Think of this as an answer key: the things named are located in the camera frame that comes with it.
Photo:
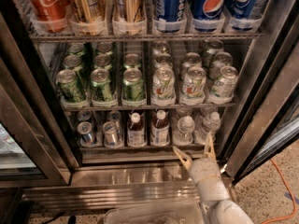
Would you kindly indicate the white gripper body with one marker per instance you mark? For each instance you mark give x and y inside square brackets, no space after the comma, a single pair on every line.
[204,171]

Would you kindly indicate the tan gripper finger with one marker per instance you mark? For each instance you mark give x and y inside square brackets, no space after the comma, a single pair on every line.
[209,151]
[185,159]

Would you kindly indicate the clear water bottle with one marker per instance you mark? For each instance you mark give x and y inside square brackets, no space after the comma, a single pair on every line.
[209,124]
[182,135]

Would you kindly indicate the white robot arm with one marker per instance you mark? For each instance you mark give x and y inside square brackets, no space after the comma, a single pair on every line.
[223,212]

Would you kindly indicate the brown tea bottle right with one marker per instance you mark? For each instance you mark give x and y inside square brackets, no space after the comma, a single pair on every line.
[159,129]

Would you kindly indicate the brown tea bottle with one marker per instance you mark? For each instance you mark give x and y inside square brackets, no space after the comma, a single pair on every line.
[136,131]
[159,129]

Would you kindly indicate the brown tea bottle left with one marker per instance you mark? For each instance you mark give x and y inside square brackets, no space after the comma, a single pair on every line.
[136,131]

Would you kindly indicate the fridge glass door right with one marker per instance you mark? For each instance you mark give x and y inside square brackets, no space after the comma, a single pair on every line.
[265,120]

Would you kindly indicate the fridge glass door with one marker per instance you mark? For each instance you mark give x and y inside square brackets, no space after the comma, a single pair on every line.
[31,114]
[265,120]

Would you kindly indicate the fridge glass door left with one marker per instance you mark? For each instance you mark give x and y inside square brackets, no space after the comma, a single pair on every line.
[31,114]

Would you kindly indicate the clear plastic bin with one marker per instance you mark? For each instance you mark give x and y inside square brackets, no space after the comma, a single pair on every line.
[172,212]

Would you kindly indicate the white diet can front middle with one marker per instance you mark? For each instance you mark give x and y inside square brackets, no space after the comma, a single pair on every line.
[192,90]

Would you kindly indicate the white diet can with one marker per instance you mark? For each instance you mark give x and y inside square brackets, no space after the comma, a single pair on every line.
[192,90]
[223,86]
[163,91]

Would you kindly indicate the white diet can front right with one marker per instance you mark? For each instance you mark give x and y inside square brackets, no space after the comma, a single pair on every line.
[223,86]

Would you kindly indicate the white diet can front left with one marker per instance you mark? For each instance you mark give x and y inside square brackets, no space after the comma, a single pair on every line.
[163,91]

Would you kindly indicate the silver can bottom right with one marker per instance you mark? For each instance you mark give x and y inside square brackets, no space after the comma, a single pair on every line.
[112,138]

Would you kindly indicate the silver can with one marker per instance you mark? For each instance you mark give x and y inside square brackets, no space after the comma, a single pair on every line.
[112,138]
[87,134]

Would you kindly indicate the green can front right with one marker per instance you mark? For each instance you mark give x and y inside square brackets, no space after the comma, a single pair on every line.
[133,88]

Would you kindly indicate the green can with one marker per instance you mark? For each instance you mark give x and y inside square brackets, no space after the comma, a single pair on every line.
[103,93]
[70,86]
[133,88]

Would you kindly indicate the white can second row right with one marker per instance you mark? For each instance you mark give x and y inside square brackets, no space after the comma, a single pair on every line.
[218,61]

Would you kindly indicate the white can second row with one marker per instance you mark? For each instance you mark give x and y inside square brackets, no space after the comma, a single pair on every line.
[218,61]
[163,59]
[191,59]

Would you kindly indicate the white can second row middle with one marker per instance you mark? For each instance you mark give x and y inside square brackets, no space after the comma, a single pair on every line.
[191,59]

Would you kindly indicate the white can second row left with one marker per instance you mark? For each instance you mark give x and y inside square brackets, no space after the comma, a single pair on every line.
[163,59]

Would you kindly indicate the silver can bottom left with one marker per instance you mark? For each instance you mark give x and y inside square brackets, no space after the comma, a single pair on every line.
[87,134]

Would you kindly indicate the green can front middle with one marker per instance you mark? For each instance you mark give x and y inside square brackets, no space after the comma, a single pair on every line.
[103,93]

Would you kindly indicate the green can second row right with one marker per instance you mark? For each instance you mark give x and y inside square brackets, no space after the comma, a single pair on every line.
[132,60]

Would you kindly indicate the green can second row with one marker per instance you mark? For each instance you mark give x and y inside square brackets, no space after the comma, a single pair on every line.
[132,60]
[75,63]
[103,61]

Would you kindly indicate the green can second row middle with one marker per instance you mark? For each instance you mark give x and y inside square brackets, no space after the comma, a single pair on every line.
[103,61]

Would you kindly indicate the green can front left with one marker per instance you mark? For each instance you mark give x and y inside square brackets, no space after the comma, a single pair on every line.
[70,86]

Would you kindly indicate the blue Pepsi can middle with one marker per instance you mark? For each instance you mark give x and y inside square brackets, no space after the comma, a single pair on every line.
[207,15]

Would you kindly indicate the green can second row left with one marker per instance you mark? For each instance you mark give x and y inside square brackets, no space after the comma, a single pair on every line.
[75,63]

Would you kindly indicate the gold can right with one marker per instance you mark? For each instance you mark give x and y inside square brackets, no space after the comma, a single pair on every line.
[128,14]

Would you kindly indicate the gold can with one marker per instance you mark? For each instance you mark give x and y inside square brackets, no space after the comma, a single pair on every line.
[128,14]
[88,16]

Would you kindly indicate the blue Pepsi can left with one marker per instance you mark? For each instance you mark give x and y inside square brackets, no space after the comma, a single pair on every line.
[168,14]

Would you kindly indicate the gold can left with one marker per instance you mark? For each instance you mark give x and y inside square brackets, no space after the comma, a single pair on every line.
[88,16]

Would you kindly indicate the red Coca-Cola can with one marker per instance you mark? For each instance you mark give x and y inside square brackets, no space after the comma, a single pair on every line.
[50,14]

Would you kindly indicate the wire shelf middle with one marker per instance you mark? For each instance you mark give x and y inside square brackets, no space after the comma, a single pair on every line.
[143,107]

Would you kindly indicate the wire shelf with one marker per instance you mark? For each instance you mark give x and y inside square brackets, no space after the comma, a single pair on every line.
[133,38]
[143,107]

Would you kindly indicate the wire shelf upper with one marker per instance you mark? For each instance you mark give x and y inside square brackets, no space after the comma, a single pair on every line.
[133,38]

